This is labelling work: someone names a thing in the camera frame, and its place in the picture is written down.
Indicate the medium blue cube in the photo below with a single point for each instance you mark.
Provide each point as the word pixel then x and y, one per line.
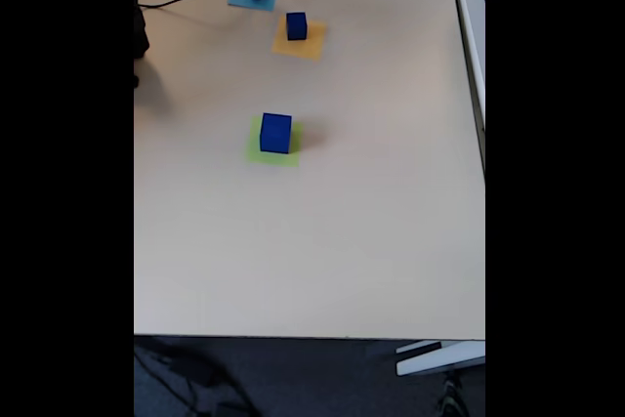
pixel 296 26

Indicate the large blue cube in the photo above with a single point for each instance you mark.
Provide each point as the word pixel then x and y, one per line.
pixel 276 136

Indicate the orange paper square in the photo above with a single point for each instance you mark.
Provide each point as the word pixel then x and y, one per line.
pixel 312 48

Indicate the green paper square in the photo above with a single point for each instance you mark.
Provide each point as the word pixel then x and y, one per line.
pixel 273 159

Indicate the white adjacent table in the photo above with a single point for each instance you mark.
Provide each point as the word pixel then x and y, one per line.
pixel 471 31

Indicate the white table foot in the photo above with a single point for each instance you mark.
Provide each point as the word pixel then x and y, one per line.
pixel 439 361

